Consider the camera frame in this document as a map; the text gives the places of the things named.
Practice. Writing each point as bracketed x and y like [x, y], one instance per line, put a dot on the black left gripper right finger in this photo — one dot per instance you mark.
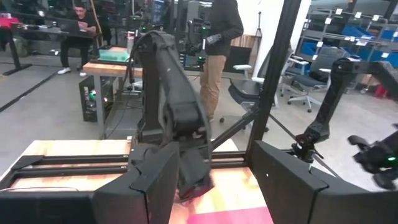
[289, 193]

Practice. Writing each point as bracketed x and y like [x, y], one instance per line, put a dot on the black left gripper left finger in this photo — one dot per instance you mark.
[149, 186]

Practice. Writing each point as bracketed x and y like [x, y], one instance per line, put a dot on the black jointed mount arm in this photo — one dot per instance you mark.
[334, 93]

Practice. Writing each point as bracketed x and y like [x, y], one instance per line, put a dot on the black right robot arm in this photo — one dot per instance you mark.
[168, 77]

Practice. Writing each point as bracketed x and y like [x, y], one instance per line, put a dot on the black office chair white armrests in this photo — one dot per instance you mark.
[245, 90]

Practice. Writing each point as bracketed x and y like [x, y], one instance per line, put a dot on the pink plastic bin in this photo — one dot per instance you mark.
[230, 217]

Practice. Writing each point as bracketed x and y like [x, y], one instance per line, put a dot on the black device with green light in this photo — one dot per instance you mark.
[379, 158]

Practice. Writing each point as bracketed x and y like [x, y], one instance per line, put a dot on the black computer tower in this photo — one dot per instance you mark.
[91, 99]

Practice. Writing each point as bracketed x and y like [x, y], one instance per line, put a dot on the wooden workbench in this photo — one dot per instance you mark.
[105, 69]

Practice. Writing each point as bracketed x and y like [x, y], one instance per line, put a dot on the green tray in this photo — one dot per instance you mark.
[113, 55]

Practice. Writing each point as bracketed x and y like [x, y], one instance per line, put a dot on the person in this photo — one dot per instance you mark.
[77, 37]
[222, 37]

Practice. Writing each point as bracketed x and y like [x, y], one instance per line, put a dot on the small red container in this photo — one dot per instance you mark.
[381, 91]

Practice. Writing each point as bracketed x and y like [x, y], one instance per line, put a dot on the black tripod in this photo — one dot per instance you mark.
[259, 25]

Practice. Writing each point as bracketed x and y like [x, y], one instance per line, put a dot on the metal shelving with blue bins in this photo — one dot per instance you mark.
[354, 31]

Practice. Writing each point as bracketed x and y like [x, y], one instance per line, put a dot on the dark laptop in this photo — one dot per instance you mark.
[71, 27]

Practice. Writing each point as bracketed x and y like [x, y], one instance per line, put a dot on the black desk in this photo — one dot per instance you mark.
[31, 31]

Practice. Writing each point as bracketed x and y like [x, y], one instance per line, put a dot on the red item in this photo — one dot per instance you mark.
[8, 22]

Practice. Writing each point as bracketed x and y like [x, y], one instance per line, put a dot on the black aluminium table frame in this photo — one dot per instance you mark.
[273, 77]

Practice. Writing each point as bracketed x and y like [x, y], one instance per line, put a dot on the grey office chair white frame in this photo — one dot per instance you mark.
[311, 77]

